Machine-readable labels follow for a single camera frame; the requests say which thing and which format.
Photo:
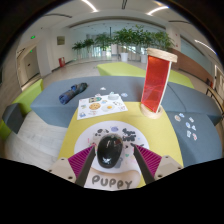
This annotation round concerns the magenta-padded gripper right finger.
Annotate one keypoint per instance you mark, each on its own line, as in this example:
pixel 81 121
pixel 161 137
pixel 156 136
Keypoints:
pixel 150 161

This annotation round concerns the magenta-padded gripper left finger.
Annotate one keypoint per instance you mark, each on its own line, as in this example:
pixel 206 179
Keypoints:
pixel 80 163

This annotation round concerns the black computer mouse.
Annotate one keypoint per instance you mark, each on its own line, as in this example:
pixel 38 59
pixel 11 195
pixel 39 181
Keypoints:
pixel 110 150

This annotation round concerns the white round puppy mouse pad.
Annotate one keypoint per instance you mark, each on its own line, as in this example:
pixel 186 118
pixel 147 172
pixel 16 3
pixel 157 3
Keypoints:
pixel 110 181

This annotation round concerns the group of small stickers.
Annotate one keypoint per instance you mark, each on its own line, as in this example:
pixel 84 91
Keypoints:
pixel 188 126

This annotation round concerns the grey upholstered bench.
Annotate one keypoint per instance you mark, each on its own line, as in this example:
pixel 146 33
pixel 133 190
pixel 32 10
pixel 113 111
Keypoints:
pixel 50 106
pixel 203 150
pixel 190 100

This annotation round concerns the white sticker sheet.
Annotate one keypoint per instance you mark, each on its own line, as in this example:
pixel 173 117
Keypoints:
pixel 100 107

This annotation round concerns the dark blue folded umbrella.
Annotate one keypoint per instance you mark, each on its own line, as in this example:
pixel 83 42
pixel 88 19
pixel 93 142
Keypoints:
pixel 71 93

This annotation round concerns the red panel tower wooden ends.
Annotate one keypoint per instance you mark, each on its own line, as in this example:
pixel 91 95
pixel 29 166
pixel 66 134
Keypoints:
pixel 154 83

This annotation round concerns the dark grey cube seat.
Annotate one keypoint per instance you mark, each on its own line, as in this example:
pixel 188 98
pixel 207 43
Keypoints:
pixel 12 118

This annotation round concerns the green upholstered bench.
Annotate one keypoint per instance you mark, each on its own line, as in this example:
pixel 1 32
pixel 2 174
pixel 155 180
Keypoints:
pixel 181 80
pixel 120 69
pixel 30 96

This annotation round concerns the red fire extinguisher box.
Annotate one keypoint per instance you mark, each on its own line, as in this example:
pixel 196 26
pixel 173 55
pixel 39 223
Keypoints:
pixel 61 62

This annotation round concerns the light wooden door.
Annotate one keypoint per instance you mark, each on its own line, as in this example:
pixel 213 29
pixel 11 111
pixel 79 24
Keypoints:
pixel 31 65

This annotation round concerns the row of potted plants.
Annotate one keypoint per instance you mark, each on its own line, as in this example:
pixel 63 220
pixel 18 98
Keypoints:
pixel 125 38

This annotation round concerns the group of ceiling lights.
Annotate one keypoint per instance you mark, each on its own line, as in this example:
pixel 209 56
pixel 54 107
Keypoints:
pixel 89 5

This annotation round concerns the wooden frame chair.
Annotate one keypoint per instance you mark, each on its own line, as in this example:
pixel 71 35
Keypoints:
pixel 215 98

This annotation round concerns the square wall plaque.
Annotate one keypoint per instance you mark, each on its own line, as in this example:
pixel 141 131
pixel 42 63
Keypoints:
pixel 60 40

